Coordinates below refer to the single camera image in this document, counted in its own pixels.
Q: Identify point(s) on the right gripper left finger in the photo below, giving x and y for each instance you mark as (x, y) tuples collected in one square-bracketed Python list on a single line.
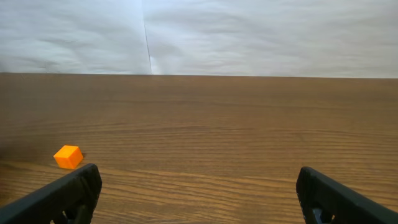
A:
[(62, 199)]

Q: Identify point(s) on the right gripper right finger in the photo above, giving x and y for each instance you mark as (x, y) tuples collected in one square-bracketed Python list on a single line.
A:
[(335, 199)]

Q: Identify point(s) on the orange cube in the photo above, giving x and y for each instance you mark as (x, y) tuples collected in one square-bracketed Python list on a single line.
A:
[(68, 157)]

